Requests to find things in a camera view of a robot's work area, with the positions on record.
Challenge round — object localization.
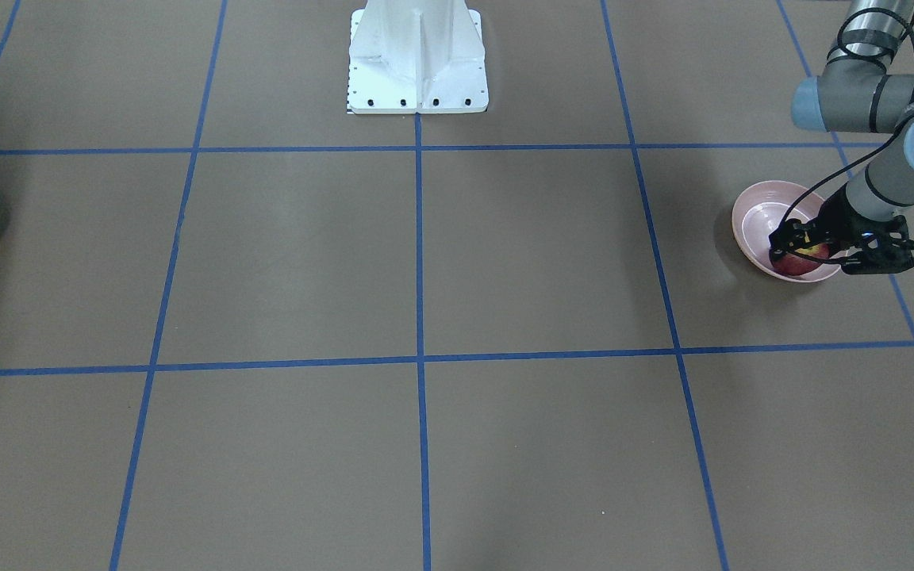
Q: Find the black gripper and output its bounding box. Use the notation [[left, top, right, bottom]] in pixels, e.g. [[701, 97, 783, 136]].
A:
[[768, 184, 914, 275]]

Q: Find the red apple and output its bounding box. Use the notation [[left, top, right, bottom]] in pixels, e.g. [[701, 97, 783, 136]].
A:
[[770, 243, 831, 276]]

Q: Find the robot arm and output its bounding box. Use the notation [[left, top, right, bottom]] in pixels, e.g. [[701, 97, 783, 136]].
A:
[[768, 1, 914, 276]]

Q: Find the pink plate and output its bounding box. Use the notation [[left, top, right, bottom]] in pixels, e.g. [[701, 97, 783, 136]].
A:
[[732, 180, 840, 283]]

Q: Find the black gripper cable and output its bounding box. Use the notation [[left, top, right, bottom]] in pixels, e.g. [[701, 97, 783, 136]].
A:
[[774, 0, 914, 265]]

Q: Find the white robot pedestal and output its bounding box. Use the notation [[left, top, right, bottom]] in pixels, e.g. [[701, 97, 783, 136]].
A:
[[346, 1, 490, 115]]

